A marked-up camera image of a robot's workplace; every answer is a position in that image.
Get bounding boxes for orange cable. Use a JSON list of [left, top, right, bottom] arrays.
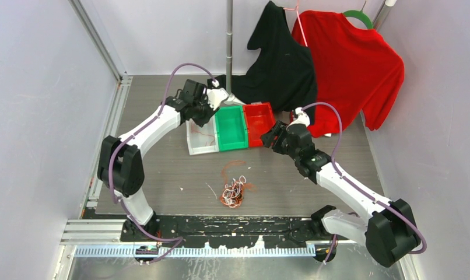
[[220, 160, 247, 184], [191, 123, 216, 148]]

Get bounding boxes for cable bundle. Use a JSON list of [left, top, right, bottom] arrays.
[[219, 174, 259, 209]]

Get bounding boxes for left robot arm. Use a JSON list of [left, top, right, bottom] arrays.
[[97, 79, 229, 241]]

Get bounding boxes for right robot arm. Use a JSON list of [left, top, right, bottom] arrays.
[[261, 121, 426, 267]]

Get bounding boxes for red plastic bin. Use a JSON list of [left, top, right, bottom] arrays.
[[243, 103, 276, 148]]

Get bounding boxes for white plastic bin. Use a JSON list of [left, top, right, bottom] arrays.
[[186, 117, 219, 156]]

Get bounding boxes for green plastic bin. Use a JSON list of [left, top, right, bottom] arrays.
[[215, 106, 248, 152]]

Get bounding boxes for white rack base foot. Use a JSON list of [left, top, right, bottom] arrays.
[[224, 93, 245, 106]]

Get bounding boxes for garment rack pole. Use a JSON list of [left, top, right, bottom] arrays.
[[226, 0, 233, 93]]

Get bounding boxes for black t-shirt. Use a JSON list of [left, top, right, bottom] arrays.
[[207, 1, 318, 127]]

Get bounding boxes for red t-shirt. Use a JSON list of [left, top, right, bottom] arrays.
[[292, 10, 405, 137]]

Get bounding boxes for pink hanger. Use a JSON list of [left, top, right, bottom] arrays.
[[283, 0, 308, 47]]

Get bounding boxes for green hanger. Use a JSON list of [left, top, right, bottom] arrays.
[[342, 0, 374, 30]]

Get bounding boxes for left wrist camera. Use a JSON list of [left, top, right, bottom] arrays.
[[206, 88, 230, 110]]

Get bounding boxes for aluminium frame rail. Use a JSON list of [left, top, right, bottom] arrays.
[[68, 0, 124, 82]]

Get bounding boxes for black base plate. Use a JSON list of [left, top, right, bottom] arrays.
[[120, 214, 350, 249]]

